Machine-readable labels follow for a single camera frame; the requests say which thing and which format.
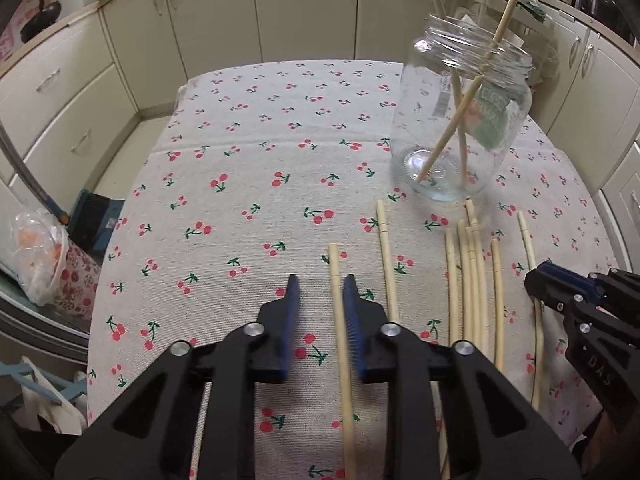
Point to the cream drawer cabinet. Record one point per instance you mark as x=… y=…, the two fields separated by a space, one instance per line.
x=65 y=90

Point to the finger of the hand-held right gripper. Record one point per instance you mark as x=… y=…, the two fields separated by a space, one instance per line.
x=557 y=274
x=620 y=287

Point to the red floral fabric bag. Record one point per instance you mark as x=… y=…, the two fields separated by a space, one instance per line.
x=80 y=280

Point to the white storage trolley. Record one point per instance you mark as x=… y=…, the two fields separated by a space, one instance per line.
x=475 y=5

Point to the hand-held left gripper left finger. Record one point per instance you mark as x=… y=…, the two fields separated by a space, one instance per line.
x=291 y=310

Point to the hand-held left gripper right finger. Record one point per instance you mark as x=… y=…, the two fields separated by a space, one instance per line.
x=351 y=310

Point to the blue box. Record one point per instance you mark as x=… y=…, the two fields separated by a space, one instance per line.
x=97 y=215

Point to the grey metal pole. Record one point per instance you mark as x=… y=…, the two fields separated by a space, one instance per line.
x=25 y=170

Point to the cream corner base cabinet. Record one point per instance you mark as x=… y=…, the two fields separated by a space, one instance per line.
x=600 y=90

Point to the black wok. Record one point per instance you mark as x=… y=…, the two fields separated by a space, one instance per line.
x=40 y=17

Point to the cream sink base cabinet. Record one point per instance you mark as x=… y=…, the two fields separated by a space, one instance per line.
x=300 y=10

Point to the white cloth bag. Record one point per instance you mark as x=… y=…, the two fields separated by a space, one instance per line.
x=50 y=400

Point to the clear plastic bag orange contents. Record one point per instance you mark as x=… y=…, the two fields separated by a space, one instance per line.
x=37 y=255

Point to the cherry print tablecloth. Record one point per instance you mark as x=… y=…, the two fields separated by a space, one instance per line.
x=250 y=160

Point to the clear glass jar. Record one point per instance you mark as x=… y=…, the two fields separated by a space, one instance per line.
x=425 y=90

